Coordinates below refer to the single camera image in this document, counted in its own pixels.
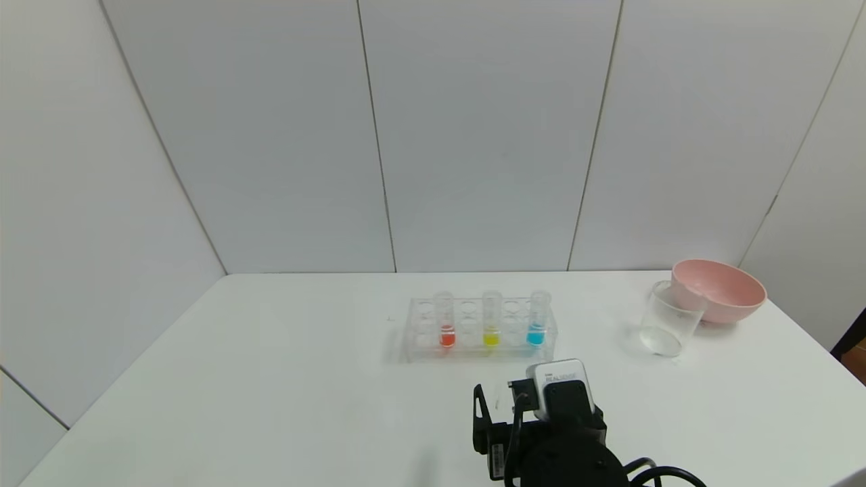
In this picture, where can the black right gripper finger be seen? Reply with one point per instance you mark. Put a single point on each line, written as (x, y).
(477, 433)

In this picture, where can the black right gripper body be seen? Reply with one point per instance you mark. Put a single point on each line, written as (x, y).
(507, 431)

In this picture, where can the test tube with yellow pigment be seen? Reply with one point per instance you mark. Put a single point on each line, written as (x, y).
(491, 337)

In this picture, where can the test tube with blue pigment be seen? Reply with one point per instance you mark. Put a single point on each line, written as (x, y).
(535, 334)

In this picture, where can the clear plastic test tube rack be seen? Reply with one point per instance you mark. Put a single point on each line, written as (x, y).
(467, 338)

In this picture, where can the test tube with red pigment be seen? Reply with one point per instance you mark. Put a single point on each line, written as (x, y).
(446, 335)

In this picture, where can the clear glass beaker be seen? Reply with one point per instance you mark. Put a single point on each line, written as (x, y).
(659, 335)

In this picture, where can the pink bowl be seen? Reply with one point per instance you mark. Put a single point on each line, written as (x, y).
(727, 294)

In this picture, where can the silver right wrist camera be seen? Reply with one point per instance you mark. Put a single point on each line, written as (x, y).
(561, 379)

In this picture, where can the black metal frame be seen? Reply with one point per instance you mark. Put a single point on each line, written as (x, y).
(854, 335)

